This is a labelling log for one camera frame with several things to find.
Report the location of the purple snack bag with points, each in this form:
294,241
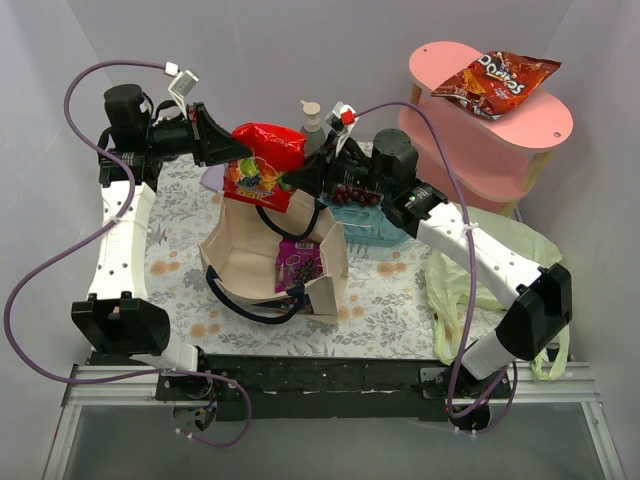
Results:
297,263

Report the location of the orange Doritos chip bag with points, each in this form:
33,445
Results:
496,83

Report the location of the grey soap pump bottle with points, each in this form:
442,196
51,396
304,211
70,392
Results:
311,128

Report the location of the red grape bunch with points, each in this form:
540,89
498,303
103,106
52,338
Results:
344,195

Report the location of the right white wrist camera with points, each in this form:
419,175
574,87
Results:
341,119

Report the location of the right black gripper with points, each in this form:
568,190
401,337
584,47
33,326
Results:
324,167

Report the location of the beige canvas tote bag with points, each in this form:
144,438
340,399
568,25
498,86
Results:
268,266

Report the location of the red fruit candy bag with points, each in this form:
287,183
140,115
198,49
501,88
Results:
257,179

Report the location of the blue transparent plastic tray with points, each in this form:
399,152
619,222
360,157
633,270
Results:
366,225

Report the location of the floral table mat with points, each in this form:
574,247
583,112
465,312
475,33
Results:
385,311

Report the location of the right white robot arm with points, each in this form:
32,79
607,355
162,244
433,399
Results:
406,199

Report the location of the pink three-tier shelf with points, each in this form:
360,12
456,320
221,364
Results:
490,164

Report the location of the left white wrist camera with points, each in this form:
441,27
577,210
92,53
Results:
182,82

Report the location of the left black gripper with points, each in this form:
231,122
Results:
199,134

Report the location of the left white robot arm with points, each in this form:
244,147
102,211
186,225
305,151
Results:
117,318

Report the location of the light green plastic grocery bag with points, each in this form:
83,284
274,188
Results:
469,264

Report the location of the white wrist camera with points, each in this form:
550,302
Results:
341,119
182,82

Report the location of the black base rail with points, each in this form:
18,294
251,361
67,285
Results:
268,387

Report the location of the purple plastic lid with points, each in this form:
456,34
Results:
213,178

